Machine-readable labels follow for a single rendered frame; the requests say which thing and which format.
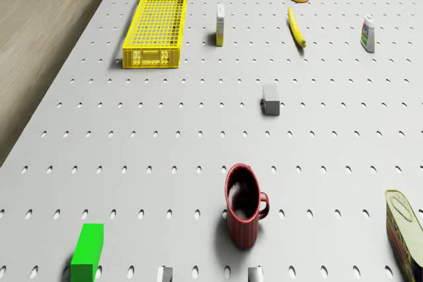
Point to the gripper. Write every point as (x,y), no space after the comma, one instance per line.
(255,274)

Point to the banana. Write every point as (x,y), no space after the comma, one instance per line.
(295,27)

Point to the flat-sided can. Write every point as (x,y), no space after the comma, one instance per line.
(401,229)

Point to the yellow basket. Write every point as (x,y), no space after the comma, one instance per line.
(150,59)

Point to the green cube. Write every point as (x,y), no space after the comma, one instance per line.
(87,249)

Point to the white yellow box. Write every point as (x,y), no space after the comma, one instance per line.
(220,27)

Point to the red mug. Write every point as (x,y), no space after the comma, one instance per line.
(244,229)

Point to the small white bottle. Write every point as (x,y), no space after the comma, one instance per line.
(368,36)

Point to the grey cube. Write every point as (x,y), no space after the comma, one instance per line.
(271,100)

